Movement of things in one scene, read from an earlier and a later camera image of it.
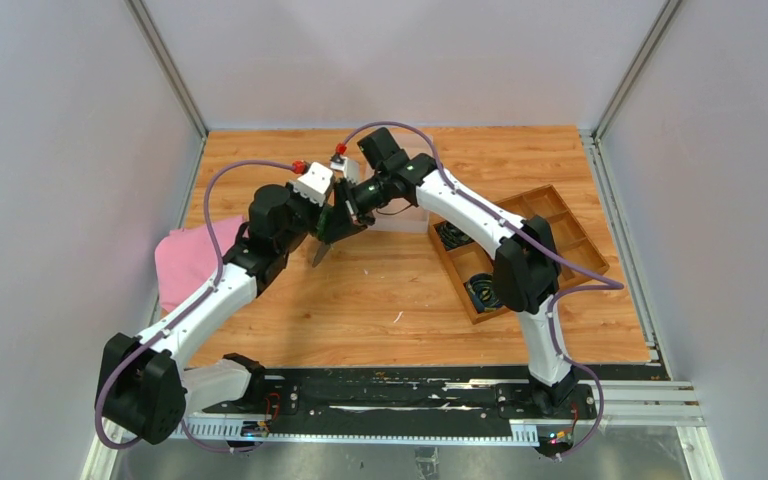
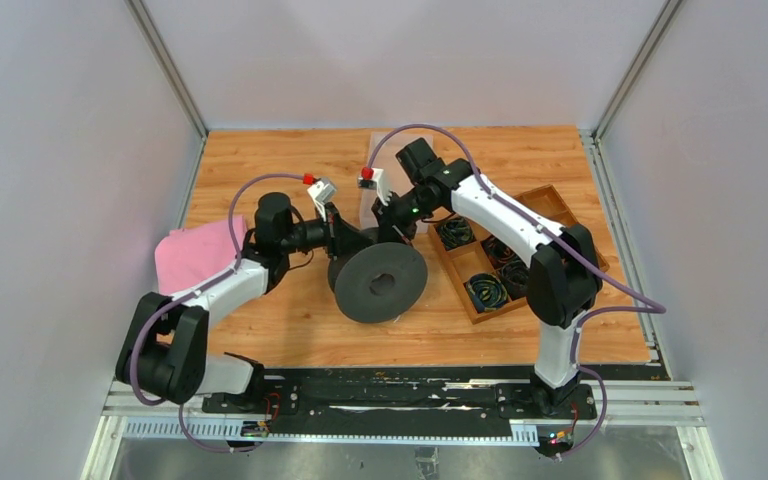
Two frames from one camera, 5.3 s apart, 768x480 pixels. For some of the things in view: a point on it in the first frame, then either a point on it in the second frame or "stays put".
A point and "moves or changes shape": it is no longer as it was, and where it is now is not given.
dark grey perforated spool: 325,228 moves or changes shape
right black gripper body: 359,202 → 402,214
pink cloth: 185,258 stays put
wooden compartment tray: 471,264 stays put
